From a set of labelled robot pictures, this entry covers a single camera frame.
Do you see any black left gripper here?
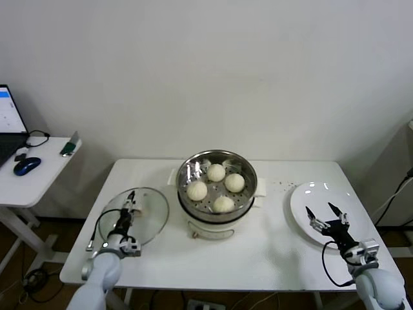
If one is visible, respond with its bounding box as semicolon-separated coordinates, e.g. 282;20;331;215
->
115;190;136;238

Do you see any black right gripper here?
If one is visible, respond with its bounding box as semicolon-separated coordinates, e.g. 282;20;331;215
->
305;201;359;251

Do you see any glass lid with beige handle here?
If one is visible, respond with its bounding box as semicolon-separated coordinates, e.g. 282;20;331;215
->
97;187;170;248

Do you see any white steamed baozi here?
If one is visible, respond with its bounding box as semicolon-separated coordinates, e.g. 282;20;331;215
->
212;196;236;214
186;180;208;202
224;173;246;194
206;163;227;183

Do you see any perforated steel steamer basket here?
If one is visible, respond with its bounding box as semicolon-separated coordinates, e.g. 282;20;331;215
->
176;149;258;218

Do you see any white round plate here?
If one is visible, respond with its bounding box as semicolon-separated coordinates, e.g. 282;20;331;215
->
289;181;371;250

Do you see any white electric cooker pot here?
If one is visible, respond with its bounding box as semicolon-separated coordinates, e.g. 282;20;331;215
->
166;167;268;242

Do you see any white side table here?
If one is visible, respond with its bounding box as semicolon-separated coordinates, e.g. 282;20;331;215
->
0;136;82;275

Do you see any blue computer mouse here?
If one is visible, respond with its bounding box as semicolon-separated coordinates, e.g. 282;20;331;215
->
12;156;42;177

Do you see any white floor power strip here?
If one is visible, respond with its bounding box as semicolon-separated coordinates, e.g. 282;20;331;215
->
186;298;227;310

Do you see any black laptop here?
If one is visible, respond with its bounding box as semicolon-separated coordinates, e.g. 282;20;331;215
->
0;84;29;169

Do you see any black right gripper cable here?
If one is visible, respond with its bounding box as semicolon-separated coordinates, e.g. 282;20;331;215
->
321;240;356;287

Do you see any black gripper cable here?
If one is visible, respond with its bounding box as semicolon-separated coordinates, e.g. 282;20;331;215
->
86;208;123;252
321;240;356;287

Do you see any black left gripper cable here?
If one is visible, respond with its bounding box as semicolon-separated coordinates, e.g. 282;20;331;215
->
86;208;123;252

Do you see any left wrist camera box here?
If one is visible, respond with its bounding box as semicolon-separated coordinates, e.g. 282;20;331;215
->
119;237;142;258

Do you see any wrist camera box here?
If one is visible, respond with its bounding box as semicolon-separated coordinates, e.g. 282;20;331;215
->
119;237;142;258
361;238;381;263

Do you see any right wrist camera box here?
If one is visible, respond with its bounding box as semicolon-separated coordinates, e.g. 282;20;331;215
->
361;238;381;263

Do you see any black wall cable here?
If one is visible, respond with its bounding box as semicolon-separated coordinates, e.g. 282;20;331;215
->
374;169;413;227

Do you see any green handled tool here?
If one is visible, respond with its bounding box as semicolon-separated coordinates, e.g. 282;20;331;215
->
58;130;81;158

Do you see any black laptop cable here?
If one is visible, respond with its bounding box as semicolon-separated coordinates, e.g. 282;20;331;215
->
25;130;50;149

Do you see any floor adapter with black cable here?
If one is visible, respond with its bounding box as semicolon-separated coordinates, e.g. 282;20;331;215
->
0;267;62;304

